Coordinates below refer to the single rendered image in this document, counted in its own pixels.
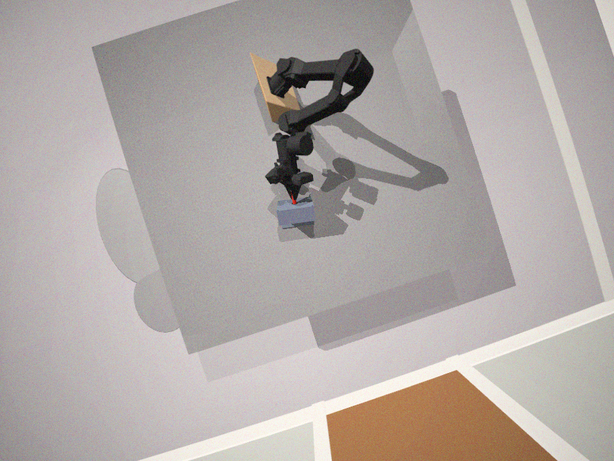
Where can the grey sloped panel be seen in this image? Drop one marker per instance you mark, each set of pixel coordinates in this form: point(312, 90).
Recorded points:
point(292, 215)

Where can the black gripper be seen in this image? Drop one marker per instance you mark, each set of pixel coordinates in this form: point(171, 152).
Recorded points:
point(294, 181)

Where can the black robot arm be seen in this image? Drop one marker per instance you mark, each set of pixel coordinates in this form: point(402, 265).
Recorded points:
point(352, 68)

